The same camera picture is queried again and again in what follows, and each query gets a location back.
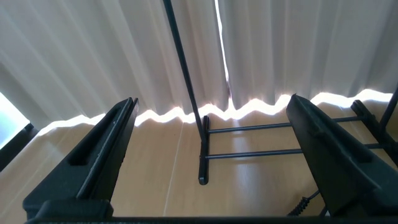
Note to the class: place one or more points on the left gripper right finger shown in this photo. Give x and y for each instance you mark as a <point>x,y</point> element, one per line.
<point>342,186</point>

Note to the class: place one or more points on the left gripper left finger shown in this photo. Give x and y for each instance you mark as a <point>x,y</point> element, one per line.
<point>62,189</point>

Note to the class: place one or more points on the black clothes rack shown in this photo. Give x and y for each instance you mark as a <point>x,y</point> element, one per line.
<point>203,161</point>

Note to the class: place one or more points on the window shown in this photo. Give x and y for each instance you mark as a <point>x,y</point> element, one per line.
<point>9,124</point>

